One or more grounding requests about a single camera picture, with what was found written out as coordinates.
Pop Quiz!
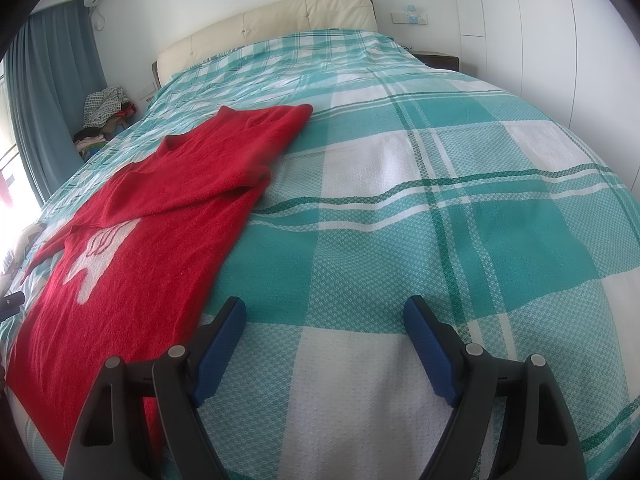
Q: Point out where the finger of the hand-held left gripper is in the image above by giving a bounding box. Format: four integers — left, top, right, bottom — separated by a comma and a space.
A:
0, 292, 24, 319

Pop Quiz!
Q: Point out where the blue curtain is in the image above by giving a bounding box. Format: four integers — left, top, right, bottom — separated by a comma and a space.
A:
2, 0, 108, 206

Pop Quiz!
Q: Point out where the wall switch panel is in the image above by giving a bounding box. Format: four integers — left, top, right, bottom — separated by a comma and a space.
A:
391, 4, 430, 26

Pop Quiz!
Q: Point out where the cream cloth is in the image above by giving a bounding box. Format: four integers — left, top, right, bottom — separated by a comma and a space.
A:
0, 222, 48, 273

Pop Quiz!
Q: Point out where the pile of clothes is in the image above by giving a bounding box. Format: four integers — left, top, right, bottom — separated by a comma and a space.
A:
72, 86, 138, 161

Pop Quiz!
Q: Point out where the teal checked blanket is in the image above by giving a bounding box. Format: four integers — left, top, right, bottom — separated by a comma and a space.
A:
0, 29, 640, 480

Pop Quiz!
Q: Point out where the red knitted sweater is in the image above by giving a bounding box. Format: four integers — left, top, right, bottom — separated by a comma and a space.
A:
2, 103, 314, 466

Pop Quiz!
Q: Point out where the dark nightstand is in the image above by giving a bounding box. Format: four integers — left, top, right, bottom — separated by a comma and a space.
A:
415, 51, 460, 73

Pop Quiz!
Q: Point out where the cream padded headboard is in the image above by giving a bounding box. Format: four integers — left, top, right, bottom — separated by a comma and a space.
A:
151, 0, 378, 93

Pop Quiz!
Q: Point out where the white wardrobe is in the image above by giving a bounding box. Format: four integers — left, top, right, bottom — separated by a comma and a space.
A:
447, 0, 640, 181

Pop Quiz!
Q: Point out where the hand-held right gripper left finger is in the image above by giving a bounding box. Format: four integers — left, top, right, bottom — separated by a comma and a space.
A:
62, 296, 247, 480

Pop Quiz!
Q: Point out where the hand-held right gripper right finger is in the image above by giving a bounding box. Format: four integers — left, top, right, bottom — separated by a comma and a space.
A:
403, 295, 586, 480

